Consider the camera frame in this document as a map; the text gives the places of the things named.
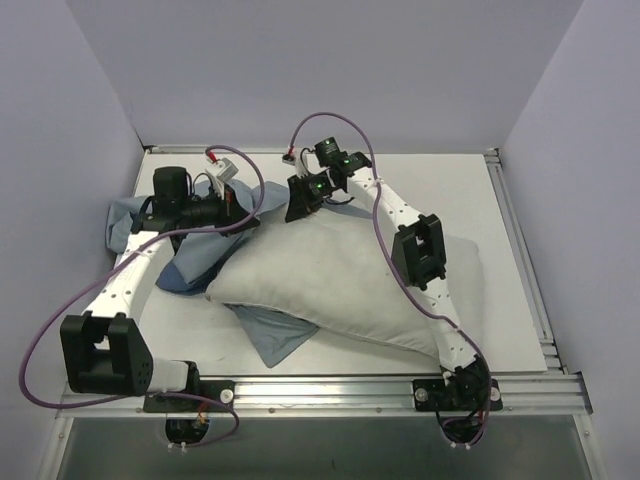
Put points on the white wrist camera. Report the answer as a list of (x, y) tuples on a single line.
[(299, 161), (220, 172)]

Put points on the aluminium rail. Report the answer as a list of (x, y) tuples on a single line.
[(524, 265), (197, 149), (335, 396)]

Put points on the aluminium front rail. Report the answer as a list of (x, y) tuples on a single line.
[(335, 396)]

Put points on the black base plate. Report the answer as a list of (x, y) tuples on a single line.
[(221, 391), (432, 394)]

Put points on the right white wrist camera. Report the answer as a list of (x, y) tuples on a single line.
[(299, 161)]

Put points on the aluminium back rail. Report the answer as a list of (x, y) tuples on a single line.
[(197, 149)]

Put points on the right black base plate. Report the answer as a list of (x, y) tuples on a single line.
[(432, 394)]

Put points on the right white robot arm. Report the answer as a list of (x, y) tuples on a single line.
[(412, 245)]

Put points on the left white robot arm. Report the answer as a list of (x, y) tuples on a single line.
[(104, 349)]

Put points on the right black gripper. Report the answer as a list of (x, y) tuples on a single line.
[(298, 198)]

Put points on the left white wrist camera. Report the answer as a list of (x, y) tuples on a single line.
[(220, 172)]

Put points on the blue-grey pillowcase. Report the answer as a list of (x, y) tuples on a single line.
[(199, 260)]

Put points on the aluminium right side rail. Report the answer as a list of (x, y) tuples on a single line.
[(524, 265)]

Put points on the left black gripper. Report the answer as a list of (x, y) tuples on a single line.
[(228, 210)]

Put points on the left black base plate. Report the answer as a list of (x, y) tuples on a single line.
[(221, 391)]

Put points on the white pillow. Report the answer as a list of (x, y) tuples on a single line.
[(327, 269)]

